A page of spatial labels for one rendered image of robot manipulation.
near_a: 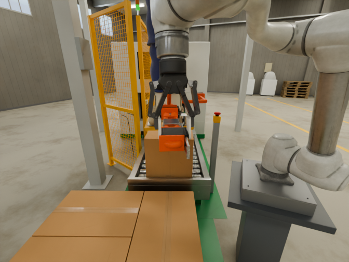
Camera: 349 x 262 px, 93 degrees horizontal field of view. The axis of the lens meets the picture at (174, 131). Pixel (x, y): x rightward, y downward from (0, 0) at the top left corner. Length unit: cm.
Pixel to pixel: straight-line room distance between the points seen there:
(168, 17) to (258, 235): 133
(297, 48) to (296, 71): 1195
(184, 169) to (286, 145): 77
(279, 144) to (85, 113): 189
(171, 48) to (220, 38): 1222
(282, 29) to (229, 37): 1185
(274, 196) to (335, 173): 29
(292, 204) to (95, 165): 206
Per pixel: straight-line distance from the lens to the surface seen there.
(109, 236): 122
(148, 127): 97
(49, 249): 130
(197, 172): 167
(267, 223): 134
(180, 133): 49
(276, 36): 76
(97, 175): 248
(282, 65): 1262
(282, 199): 112
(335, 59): 79
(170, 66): 45
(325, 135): 94
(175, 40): 46
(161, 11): 46
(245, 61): 427
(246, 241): 147
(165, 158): 140
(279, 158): 111
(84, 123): 220
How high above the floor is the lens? 146
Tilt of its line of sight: 20 degrees down
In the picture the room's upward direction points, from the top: straight up
